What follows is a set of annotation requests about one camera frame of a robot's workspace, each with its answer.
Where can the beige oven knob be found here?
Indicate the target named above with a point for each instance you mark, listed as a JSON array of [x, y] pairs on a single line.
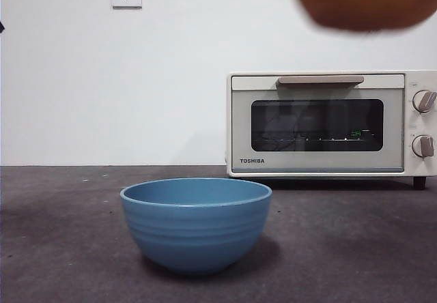
[[422, 101], [422, 146]]

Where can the cream toaster oven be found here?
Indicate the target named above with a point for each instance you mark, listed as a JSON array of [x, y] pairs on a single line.
[[420, 125]]

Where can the blue ribbed bowl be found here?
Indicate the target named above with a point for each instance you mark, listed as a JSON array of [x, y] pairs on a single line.
[[196, 234]]

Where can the black oven foot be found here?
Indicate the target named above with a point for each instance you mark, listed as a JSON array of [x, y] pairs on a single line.
[[420, 183]]

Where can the glass oven door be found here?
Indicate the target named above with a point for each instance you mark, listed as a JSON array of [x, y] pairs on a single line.
[[317, 161]]

